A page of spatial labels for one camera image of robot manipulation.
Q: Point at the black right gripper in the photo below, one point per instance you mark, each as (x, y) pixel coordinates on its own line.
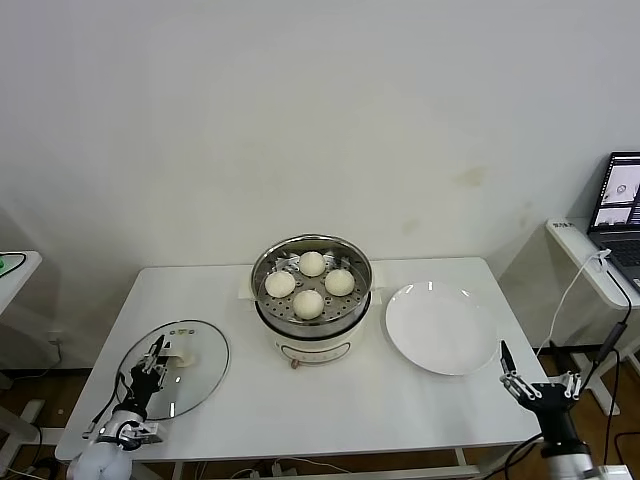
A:
(552, 407)

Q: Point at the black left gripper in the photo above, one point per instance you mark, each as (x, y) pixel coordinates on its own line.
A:
(142, 387)

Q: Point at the white steamed baozi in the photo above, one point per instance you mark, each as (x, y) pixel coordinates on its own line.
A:
(307, 303)
(311, 263)
(340, 283)
(279, 284)

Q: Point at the perforated steel steamer basket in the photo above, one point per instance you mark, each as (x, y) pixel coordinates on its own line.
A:
(280, 315)

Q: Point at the white round plate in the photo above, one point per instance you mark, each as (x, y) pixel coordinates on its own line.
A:
(440, 330)

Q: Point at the white side table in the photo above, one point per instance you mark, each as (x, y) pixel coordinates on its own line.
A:
(25, 280)
(575, 242)

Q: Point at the dark grey open laptop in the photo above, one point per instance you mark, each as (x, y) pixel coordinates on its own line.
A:
(625, 252)

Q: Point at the cream electric cooking pot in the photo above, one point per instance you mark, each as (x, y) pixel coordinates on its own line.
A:
(320, 350)

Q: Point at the small green object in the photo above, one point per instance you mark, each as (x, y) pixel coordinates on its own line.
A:
(3, 263)

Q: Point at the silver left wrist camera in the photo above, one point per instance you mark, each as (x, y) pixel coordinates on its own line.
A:
(147, 431)

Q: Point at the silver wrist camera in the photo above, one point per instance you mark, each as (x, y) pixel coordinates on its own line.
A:
(609, 471)
(147, 431)

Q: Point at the white wall socket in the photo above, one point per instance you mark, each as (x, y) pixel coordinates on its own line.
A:
(57, 337)

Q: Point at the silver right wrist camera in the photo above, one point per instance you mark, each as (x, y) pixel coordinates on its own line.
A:
(609, 471)

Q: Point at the white table frame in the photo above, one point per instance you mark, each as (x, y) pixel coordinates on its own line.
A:
(400, 471)

